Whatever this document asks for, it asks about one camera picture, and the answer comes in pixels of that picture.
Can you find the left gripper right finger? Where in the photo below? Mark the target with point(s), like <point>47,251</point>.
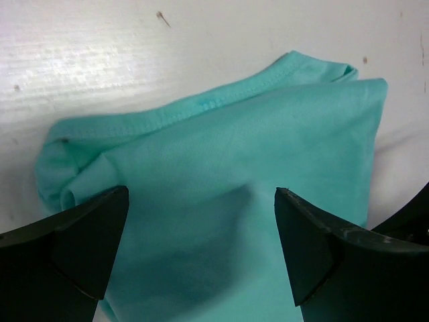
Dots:
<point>339,271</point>

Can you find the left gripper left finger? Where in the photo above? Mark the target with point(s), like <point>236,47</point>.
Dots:
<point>58,268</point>

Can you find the teal t shirt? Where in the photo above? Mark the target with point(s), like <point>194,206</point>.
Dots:
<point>201,242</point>

